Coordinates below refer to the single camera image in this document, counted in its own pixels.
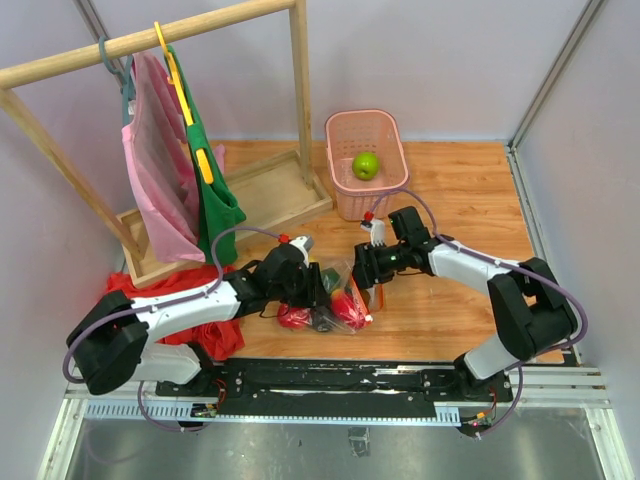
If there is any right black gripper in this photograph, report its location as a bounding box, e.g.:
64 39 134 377
344 241 408 294

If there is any clear zip top bag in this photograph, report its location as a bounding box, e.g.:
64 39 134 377
276 258 384 334

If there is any light green fake apple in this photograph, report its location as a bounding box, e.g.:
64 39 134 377
351 152 380 181

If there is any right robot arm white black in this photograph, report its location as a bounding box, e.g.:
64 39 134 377
353 207 579 400

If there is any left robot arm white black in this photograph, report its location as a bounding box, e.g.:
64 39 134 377
63 241 331 395

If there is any dark green fake vegetable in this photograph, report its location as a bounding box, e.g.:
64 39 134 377
321 268 342 294

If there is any red fake pepper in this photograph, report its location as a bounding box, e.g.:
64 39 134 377
331 291 370 331

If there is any red fake tomato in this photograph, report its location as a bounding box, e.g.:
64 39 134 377
276 304 311 330

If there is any crumpled red cloth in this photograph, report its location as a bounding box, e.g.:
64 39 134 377
106 265 245 362

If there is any wooden clothes rack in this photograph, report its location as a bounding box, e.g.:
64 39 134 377
1 1 333 287

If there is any pink plastic basket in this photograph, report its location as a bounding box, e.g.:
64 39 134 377
325 109 410 221

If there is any green hanging garment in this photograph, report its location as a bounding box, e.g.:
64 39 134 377
168 45 246 264

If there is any pink hanging garment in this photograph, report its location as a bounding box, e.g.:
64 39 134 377
122 52 205 263

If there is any yellow clothes hanger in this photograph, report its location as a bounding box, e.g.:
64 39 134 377
154 21 214 185

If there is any teal clothes hanger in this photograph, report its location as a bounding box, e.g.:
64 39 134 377
98 36 136 126

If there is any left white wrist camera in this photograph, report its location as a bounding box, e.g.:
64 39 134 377
279 234 314 266

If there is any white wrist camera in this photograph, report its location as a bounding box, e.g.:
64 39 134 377
279 234 314 266
360 211 386 247

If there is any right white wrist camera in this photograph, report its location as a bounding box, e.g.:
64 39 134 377
360 211 386 247

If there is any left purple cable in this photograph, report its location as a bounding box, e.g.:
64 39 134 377
61 225 291 432

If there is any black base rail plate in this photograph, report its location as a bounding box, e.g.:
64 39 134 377
155 358 513 418

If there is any grey slotted cable duct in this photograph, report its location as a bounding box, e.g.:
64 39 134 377
82 403 462 427

